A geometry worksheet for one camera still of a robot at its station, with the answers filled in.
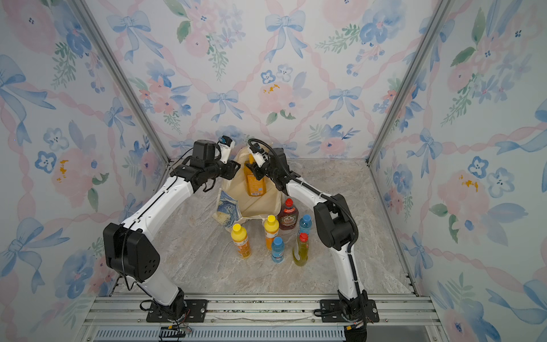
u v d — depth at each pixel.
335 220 0.57
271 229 0.73
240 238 0.71
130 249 0.43
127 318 0.74
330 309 0.74
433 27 0.72
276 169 0.75
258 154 0.80
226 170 0.75
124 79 0.86
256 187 0.99
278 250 0.76
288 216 0.86
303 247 0.74
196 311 0.74
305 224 0.82
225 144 0.72
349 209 0.57
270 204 1.00
